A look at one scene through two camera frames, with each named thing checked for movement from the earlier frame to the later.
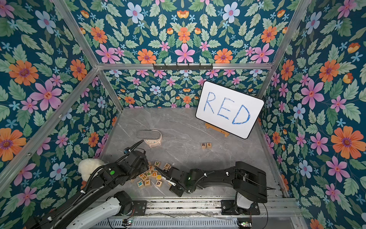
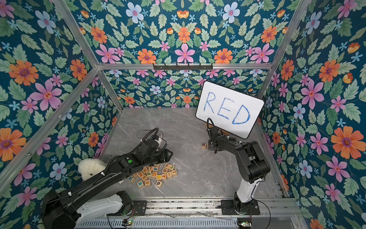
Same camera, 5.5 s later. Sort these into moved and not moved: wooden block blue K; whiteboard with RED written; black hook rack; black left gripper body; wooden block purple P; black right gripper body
Moved: black right gripper body; black left gripper body
Not moved: black hook rack; wooden block blue K; wooden block purple P; whiteboard with RED written
